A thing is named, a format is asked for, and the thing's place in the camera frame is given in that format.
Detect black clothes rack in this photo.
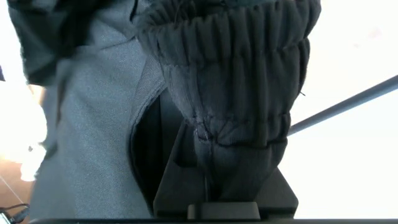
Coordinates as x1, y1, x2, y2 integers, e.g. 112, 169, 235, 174
287, 74, 398, 137

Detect black shorts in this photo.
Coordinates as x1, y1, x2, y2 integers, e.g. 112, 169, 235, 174
6, 0, 323, 220

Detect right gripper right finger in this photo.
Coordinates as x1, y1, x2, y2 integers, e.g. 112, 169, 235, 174
254, 167, 299, 219

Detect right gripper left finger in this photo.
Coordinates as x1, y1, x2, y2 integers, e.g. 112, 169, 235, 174
153, 120, 208, 219

